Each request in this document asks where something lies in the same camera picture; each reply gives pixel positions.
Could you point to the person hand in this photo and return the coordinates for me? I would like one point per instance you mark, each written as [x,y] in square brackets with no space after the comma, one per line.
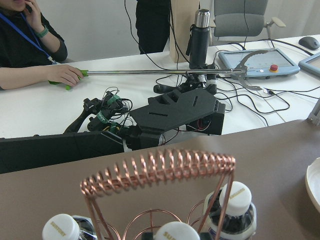
[65,74]

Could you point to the tea bottle white cap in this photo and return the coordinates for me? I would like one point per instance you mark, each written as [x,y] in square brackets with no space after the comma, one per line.
[240,222]

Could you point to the tea bottle in rack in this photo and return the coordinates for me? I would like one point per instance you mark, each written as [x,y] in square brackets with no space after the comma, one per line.
[69,227]
[176,230]

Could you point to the person in black shirt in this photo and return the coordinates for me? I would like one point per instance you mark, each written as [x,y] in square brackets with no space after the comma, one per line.
[28,45]

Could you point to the standing person black clothes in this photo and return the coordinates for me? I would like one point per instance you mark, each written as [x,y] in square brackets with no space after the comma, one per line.
[160,21]

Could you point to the black thermos bottle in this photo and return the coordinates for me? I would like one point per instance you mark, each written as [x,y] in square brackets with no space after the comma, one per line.
[199,39]

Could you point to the grey office chair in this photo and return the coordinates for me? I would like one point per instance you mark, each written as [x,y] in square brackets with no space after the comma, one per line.
[241,18]

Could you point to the metal reacher grabber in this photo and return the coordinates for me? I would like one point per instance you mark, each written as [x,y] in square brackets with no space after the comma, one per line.
[240,70]

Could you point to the teach pendant tablet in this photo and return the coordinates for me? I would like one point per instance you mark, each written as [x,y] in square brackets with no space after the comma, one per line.
[268,65]
[311,64]

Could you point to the black computer mouse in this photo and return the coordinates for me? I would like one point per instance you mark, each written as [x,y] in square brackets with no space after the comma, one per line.
[309,42]

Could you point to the white round plate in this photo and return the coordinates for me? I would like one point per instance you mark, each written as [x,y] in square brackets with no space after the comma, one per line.
[312,183]

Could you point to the copper wire bottle rack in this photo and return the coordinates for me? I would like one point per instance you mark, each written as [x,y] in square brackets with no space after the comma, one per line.
[141,193]

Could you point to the aluminium frame post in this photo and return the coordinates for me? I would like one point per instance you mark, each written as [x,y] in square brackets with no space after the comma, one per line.
[314,115]

